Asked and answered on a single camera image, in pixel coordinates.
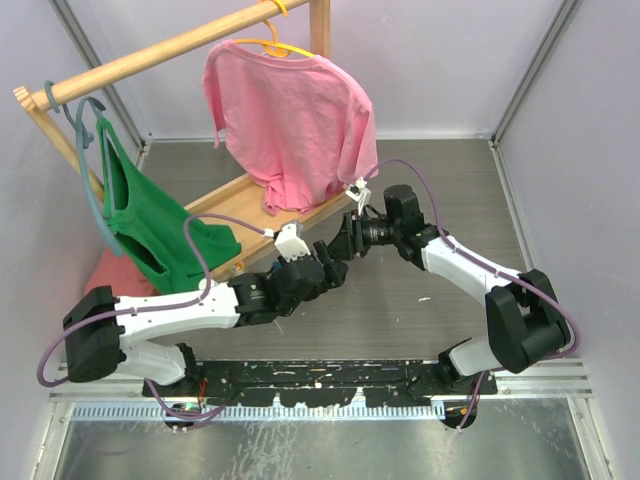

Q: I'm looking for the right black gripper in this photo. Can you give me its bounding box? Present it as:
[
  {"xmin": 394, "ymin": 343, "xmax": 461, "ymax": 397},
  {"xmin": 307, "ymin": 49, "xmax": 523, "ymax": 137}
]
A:
[{"xmin": 327, "ymin": 210, "xmax": 401, "ymax": 262}]

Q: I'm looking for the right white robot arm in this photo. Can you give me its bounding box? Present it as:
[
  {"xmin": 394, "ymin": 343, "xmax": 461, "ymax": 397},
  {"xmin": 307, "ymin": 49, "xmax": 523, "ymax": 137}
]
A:
[{"xmin": 329, "ymin": 180, "xmax": 574, "ymax": 394}]

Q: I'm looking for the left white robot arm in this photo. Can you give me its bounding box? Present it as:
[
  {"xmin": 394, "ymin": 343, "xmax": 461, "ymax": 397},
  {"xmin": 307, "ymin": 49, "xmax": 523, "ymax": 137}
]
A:
[{"xmin": 63, "ymin": 241, "xmax": 348, "ymax": 396}]

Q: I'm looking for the wooden clothes rack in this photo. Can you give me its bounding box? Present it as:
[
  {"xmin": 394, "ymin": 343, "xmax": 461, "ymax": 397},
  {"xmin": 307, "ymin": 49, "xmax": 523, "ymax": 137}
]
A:
[{"xmin": 14, "ymin": 1, "xmax": 350, "ymax": 280}]

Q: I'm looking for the pink t-shirt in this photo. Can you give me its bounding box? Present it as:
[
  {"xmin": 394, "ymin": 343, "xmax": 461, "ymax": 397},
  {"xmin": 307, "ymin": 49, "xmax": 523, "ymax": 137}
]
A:
[{"xmin": 202, "ymin": 40, "xmax": 378, "ymax": 215}]

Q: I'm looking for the green tank top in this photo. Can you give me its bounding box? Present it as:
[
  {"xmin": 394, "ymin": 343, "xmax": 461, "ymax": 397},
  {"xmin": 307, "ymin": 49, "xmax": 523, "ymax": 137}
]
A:
[{"xmin": 94, "ymin": 115, "xmax": 244, "ymax": 295}]

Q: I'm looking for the yellow plastic hanger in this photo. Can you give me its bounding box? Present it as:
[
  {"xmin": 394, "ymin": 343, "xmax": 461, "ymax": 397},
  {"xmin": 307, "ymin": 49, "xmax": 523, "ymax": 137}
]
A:
[{"xmin": 234, "ymin": 20, "xmax": 314, "ymax": 58}]

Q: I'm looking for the red folded cloth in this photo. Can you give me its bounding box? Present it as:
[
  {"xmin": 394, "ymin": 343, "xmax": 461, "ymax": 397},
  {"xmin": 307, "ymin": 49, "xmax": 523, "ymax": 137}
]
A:
[{"xmin": 83, "ymin": 248, "xmax": 159, "ymax": 297}]

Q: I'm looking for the grey-blue plastic hanger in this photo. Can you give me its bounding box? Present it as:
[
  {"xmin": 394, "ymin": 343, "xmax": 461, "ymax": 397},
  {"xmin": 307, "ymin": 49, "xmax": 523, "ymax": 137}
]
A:
[{"xmin": 44, "ymin": 80, "xmax": 124, "ymax": 257}]

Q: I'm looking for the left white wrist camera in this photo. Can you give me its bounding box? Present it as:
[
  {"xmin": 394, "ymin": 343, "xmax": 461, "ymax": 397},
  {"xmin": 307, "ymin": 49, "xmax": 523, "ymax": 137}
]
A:
[{"xmin": 274, "ymin": 221, "xmax": 311, "ymax": 262}]

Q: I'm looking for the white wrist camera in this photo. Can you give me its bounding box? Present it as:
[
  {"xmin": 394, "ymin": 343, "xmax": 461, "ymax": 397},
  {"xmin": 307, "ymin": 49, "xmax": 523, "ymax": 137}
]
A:
[
  {"xmin": 345, "ymin": 177, "xmax": 371, "ymax": 215},
  {"xmin": 274, "ymin": 221, "xmax": 311, "ymax": 262}
]

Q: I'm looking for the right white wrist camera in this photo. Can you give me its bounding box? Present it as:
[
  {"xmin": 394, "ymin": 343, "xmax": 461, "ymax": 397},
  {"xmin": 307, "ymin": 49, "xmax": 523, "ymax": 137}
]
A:
[{"xmin": 345, "ymin": 177, "xmax": 371, "ymax": 215}]

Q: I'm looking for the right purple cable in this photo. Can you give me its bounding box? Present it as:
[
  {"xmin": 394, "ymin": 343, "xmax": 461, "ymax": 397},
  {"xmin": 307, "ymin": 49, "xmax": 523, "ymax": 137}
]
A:
[{"xmin": 360, "ymin": 158, "xmax": 577, "ymax": 361}]

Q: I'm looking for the purple cable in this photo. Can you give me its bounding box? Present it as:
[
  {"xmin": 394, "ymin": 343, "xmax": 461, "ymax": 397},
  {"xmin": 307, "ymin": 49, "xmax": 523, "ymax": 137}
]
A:
[
  {"xmin": 360, "ymin": 158, "xmax": 577, "ymax": 361},
  {"xmin": 37, "ymin": 213, "xmax": 276, "ymax": 389}
]

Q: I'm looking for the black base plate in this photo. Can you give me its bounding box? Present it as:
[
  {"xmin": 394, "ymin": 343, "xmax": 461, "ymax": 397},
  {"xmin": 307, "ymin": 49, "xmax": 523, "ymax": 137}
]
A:
[{"xmin": 156, "ymin": 360, "xmax": 476, "ymax": 408}]

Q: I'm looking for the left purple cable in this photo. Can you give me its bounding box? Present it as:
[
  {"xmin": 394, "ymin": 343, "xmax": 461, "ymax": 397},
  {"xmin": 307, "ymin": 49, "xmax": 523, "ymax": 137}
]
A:
[{"xmin": 37, "ymin": 213, "xmax": 276, "ymax": 389}]

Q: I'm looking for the white slotted cable duct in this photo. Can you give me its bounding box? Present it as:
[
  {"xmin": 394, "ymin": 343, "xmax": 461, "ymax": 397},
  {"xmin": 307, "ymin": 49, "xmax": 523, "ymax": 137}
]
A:
[{"xmin": 70, "ymin": 401, "xmax": 445, "ymax": 422}]

